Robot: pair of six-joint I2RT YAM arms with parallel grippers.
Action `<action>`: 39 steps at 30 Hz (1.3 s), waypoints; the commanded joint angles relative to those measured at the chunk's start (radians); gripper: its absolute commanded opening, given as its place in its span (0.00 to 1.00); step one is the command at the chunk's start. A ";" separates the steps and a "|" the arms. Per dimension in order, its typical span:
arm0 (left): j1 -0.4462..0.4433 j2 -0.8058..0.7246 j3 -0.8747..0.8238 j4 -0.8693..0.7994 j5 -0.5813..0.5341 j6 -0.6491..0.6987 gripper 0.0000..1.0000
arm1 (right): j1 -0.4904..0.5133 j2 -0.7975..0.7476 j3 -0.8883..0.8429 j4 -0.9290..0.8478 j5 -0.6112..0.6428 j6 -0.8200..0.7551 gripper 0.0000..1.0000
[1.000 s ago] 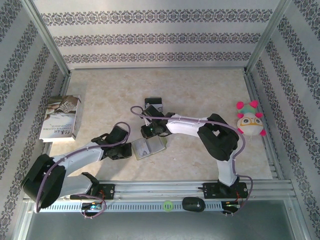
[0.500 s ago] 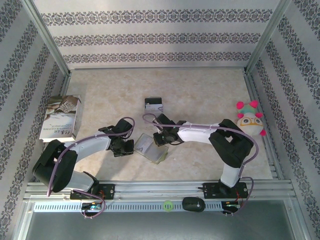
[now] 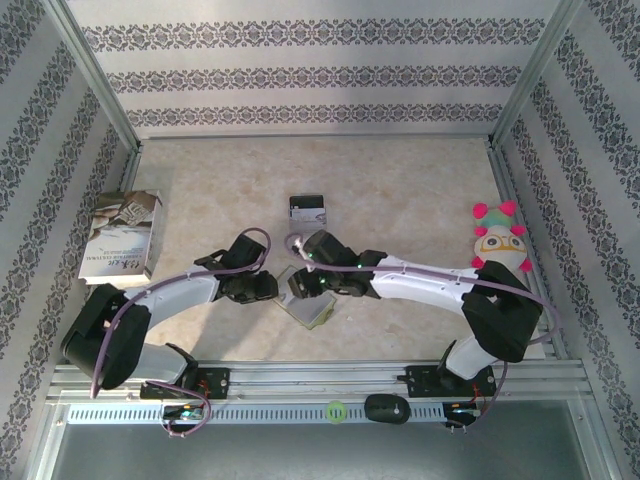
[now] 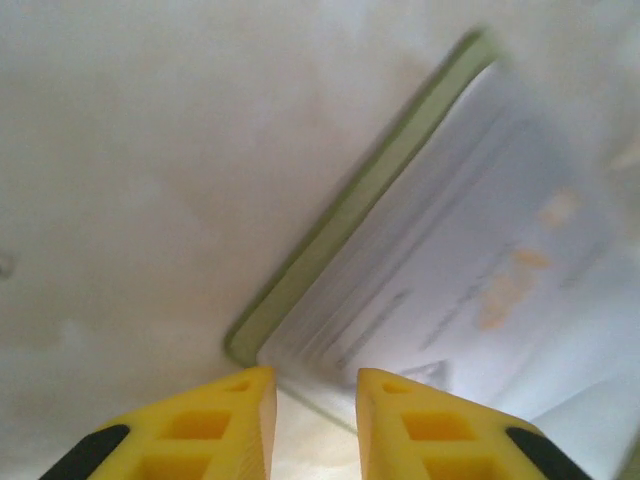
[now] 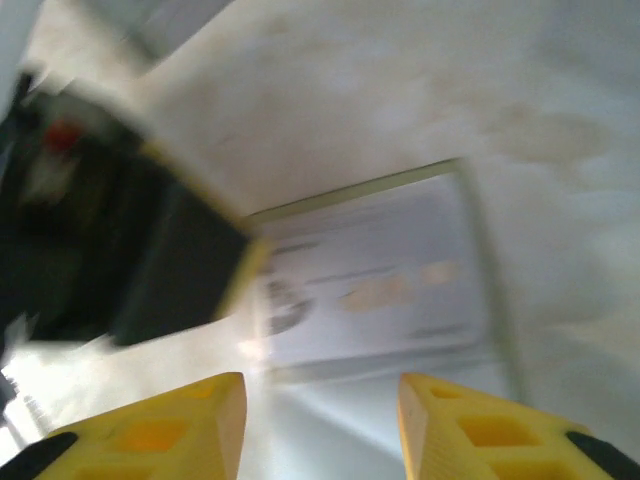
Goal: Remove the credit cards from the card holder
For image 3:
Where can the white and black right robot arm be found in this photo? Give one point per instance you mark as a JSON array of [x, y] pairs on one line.
[[420, 287]]

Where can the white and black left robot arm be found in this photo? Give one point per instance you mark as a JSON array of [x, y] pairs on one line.
[[185, 295]]

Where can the small black white box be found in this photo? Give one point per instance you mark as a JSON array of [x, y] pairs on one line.
[[295, 227]]

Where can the aluminium frame post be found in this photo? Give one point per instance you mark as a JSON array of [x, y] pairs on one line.
[[96, 75], [536, 75]]

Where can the black computer mouse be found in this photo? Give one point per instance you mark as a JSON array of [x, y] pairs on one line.
[[387, 409]]

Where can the plush toy with glasses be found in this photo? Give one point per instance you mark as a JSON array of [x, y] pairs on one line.
[[500, 240]]

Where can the paperback book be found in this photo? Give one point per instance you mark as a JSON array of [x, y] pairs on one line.
[[120, 235]]

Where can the silver VIP card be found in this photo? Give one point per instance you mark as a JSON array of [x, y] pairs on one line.
[[305, 217]]

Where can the black card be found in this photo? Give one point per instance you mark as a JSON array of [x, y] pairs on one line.
[[307, 202]]

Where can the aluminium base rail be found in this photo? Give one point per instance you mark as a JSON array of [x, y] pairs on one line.
[[320, 380]]

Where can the aluminium side rail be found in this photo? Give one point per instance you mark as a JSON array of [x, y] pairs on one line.
[[131, 165], [501, 172]]

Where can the aluminium back bar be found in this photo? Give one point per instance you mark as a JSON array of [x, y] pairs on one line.
[[315, 136]]

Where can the small circuit board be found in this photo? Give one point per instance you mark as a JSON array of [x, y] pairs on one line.
[[182, 414], [462, 411]]

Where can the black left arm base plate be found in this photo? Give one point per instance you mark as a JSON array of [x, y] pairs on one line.
[[220, 382]]

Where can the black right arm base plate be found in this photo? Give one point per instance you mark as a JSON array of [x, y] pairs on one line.
[[420, 382]]

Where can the green card holder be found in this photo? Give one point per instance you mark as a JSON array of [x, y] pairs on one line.
[[315, 312]]

